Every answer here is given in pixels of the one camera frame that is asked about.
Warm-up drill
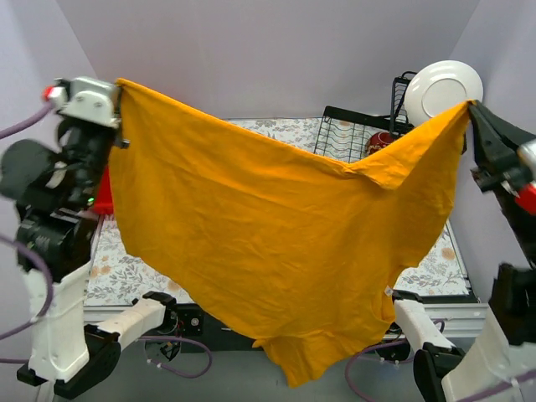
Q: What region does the white plate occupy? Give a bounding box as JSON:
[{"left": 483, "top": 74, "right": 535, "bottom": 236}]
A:
[{"left": 404, "top": 60, "right": 484, "bottom": 126}]

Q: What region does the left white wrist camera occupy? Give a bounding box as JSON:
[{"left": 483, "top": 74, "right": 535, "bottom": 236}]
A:
[{"left": 44, "top": 76, "right": 121, "bottom": 129}]

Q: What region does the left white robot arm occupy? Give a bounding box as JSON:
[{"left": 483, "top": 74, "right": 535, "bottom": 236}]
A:
[{"left": 1, "top": 77, "right": 178, "bottom": 399}]

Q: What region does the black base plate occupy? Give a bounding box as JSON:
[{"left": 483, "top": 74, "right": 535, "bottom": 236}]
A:
[{"left": 164, "top": 303, "right": 260, "bottom": 352}]

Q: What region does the aluminium rail frame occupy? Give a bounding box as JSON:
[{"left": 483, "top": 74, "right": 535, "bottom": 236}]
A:
[{"left": 84, "top": 303, "right": 488, "bottom": 338}]

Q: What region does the black wire dish rack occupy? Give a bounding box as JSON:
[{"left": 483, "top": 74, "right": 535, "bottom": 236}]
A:
[{"left": 314, "top": 71, "right": 416, "bottom": 162}]

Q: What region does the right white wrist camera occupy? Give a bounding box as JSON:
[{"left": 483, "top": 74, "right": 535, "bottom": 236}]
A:
[{"left": 507, "top": 140, "right": 535, "bottom": 215}]

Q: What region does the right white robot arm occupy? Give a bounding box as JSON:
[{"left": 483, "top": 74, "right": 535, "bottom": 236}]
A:
[{"left": 379, "top": 101, "right": 535, "bottom": 401}]

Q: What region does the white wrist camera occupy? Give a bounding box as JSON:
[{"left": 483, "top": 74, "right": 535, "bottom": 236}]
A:
[
  {"left": 44, "top": 76, "right": 121, "bottom": 129},
  {"left": 507, "top": 140, "right": 535, "bottom": 215}
]

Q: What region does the floral table mat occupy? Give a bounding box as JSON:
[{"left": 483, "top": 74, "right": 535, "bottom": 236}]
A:
[{"left": 85, "top": 117, "right": 477, "bottom": 306}]

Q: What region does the orange t shirt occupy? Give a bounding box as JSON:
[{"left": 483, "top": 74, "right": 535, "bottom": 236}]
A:
[{"left": 109, "top": 79, "right": 469, "bottom": 387}]

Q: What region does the red plastic bin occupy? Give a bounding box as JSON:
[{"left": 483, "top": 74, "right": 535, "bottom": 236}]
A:
[{"left": 91, "top": 167, "right": 114, "bottom": 215}]

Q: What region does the red floral bowl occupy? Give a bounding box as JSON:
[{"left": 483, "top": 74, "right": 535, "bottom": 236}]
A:
[{"left": 365, "top": 131, "right": 396, "bottom": 157}]

